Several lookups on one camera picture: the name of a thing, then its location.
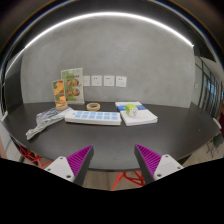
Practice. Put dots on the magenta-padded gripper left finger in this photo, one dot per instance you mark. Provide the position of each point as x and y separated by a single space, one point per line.
78 163

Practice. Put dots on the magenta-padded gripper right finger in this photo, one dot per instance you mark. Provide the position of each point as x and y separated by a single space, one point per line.
150 161

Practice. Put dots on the green and white charger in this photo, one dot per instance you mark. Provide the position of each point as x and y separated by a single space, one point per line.
131 109

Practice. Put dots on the white book blue band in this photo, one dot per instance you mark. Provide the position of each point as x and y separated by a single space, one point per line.
145 116

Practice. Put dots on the white power strip blue sockets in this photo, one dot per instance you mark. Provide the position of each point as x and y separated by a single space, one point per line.
93 117

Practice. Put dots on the beige tape roll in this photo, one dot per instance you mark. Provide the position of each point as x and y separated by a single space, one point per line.
88 107

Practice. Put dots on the yellow card sign wooden base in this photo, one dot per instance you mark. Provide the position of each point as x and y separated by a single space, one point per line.
59 93

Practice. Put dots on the green menu sign acrylic stand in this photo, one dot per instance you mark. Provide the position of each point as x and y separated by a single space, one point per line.
75 85

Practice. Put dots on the dark-framed glass partition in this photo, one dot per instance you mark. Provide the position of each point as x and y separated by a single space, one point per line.
208 86

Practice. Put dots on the white ceiling light strip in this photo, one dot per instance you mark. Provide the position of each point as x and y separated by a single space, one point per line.
103 14

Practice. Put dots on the red metal chair frame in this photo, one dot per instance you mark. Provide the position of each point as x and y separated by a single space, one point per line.
28 154
120 178

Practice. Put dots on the white wall socket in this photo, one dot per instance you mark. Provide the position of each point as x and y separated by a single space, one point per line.
86 81
96 80
109 81
121 81

